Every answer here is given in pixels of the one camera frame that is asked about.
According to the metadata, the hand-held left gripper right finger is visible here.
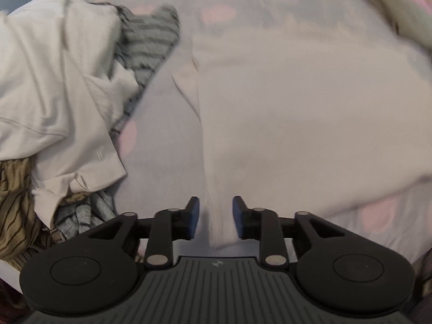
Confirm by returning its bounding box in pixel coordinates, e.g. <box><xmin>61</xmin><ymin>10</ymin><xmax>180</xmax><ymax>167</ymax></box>
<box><xmin>233</xmin><ymin>196</ymin><xmax>345</xmax><ymax>266</ymax></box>

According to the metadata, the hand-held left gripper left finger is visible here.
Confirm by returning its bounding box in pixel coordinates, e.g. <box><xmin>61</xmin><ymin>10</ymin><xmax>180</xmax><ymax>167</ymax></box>
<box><xmin>88</xmin><ymin>196</ymin><xmax>200</xmax><ymax>266</ymax></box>

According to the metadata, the cream garment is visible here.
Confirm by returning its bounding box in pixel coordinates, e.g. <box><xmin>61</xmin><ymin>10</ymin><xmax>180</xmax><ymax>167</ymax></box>
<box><xmin>171</xmin><ymin>27</ymin><xmax>432</xmax><ymax>249</ymax></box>

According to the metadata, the heather grey garment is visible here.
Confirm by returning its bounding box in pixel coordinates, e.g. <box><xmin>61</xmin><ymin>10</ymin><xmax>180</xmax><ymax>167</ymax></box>
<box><xmin>50</xmin><ymin>191</ymin><xmax>117</xmax><ymax>244</ymax></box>

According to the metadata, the brown striped garment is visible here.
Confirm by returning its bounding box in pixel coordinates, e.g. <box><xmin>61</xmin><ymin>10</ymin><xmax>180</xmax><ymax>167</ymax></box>
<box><xmin>0</xmin><ymin>156</ymin><xmax>70</xmax><ymax>271</ymax></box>

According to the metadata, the grey striped garment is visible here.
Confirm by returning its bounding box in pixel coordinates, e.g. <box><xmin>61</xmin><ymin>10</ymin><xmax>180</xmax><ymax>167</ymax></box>
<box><xmin>110</xmin><ymin>4</ymin><xmax>182</xmax><ymax>140</ymax></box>

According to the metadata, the white collared shirt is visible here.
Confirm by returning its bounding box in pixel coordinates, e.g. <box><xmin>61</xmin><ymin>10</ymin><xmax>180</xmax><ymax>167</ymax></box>
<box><xmin>0</xmin><ymin>0</ymin><xmax>141</xmax><ymax>231</ymax></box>

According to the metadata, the olive green garment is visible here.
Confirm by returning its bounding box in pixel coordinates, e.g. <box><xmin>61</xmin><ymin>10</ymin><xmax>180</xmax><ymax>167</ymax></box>
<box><xmin>355</xmin><ymin>0</ymin><xmax>432</xmax><ymax>52</ymax></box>

